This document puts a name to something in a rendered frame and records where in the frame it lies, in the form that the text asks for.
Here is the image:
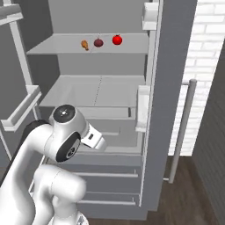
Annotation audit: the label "grey fridge cabinet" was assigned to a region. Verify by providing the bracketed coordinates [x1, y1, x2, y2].
[12, 0, 153, 221]

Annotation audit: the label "grey fridge shelf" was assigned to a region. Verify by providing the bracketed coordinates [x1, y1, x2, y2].
[38, 74, 147, 109]
[25, 32, 150, 55]

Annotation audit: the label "grey bar door handle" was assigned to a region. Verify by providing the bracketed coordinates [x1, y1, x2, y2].
[163, 78, 198, 185]

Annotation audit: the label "brown chicken drumstick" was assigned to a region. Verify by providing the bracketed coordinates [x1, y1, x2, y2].
[80, 40, 91, 52]

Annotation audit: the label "dark red round fruit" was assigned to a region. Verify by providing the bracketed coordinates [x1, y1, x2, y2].
[93, 37, 105, 48]

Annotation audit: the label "grey fridge door with handle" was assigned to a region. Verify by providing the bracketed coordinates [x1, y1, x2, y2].
[139, 0, 199, 213]

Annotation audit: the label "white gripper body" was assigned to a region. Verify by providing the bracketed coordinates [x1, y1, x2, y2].
[80, 134, 107, 152]

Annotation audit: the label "grey fridge drawer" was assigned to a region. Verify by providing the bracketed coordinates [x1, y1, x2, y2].
[76, 172, 141, 206]
[76, 106, 137, 120]
[43, 145, 142, 178]

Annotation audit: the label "white door bin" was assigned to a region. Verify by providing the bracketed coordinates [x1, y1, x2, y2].
[0, 3, 24, 26]
[0, 84, 43, 133]
[142, 2, 160, 31]
[134, 84, 151, 134]

